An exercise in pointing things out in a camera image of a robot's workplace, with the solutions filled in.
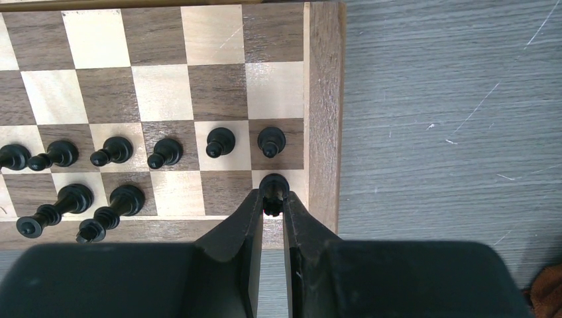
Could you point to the wooden chess board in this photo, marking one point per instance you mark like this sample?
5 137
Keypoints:
85 71

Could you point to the rust orange cloth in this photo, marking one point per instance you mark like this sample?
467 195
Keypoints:
544 294

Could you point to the black chess piece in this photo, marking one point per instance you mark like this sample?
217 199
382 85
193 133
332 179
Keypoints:
73 198
274 189
126 200

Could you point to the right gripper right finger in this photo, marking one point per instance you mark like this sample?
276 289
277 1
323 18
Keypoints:
331 277

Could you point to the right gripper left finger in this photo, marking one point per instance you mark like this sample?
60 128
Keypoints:
215 276

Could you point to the black pawn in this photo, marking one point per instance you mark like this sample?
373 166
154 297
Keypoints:
166 152
14 157
115 149
271 141
220 142
60 153

